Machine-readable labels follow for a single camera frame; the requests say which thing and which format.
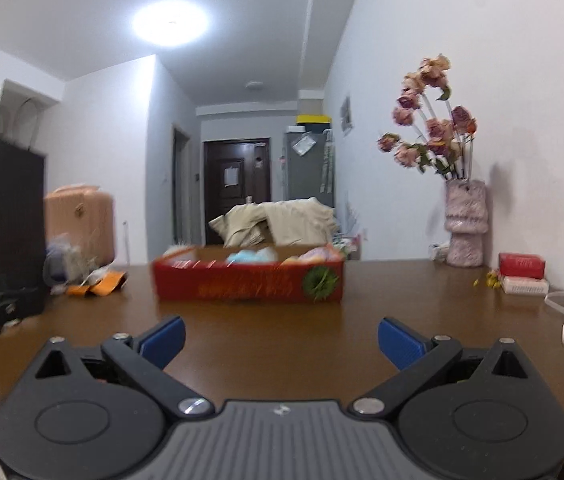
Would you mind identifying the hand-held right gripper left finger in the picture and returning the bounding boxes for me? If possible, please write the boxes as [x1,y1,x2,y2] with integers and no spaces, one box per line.
[32,316,215,418]

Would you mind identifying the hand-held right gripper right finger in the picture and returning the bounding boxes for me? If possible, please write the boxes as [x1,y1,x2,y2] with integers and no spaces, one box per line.
[347,316,538,418]

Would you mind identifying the red cardboard box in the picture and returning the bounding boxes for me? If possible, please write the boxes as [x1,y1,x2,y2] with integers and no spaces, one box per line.
[152,245,345,305]

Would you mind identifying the light blue plush toy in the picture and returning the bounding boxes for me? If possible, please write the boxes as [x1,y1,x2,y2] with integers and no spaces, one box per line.
[225,248,279,264]

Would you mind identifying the blue white device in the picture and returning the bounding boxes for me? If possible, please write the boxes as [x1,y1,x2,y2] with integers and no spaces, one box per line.
[44,240,98,286]

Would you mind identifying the black paper bag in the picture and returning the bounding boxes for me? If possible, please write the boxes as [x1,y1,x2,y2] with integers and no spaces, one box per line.
[0,97,47,293]

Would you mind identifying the yellow dried flower bits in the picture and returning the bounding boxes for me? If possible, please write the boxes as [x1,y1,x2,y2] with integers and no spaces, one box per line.
[473,270,502,289]

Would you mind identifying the storage shelf with bottles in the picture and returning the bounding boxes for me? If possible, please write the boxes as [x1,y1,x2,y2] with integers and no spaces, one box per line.
[334,232,363,261]

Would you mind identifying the pink suitcase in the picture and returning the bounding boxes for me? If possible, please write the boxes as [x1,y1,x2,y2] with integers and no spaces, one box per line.
[43,184,115,266]

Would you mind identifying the white flat box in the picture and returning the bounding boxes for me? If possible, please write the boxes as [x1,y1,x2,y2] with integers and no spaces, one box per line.
[501,276,549,296]

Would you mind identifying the pale purple dried stems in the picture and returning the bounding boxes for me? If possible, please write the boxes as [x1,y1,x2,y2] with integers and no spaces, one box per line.
[344,195,363,233]

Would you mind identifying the pink textured vase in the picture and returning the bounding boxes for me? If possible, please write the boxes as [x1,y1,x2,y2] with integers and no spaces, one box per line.
[444,180,488,267]

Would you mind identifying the red flat box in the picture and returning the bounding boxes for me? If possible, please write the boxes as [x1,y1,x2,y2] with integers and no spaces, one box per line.
[498,252,548,279]

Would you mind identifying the dark wooden doorway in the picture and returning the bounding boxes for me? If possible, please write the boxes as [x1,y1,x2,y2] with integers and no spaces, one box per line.
[172,127,193,251]

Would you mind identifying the dark entrance door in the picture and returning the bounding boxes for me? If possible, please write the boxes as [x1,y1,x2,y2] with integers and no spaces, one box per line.
[203,138,271,246]

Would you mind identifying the beige coat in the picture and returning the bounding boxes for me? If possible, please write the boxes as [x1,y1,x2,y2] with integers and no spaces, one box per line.
[208,198,337,248]

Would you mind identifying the grey refrigerator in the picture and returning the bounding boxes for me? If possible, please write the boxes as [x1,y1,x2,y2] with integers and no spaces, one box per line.
[283,131,335,208]

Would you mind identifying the folded white umbrella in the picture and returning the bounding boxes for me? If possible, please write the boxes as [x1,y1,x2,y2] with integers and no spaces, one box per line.
[321,130,335,195]

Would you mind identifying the dried pink roses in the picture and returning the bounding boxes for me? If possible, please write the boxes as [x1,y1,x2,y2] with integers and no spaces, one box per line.
[377,54,478,181]

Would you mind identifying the yellow black box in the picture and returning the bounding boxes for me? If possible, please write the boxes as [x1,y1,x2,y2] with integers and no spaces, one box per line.
[296,115,332,133]

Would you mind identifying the round ceiling lamp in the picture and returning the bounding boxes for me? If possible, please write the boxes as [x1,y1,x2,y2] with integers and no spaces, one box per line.
[132,1,210,47]

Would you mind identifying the orange strap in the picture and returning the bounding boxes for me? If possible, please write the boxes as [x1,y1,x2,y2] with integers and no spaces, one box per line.
[67,271,128,297]

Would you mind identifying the wall poster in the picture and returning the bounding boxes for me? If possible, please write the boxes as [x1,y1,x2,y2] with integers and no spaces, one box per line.
[340,94,353,137]

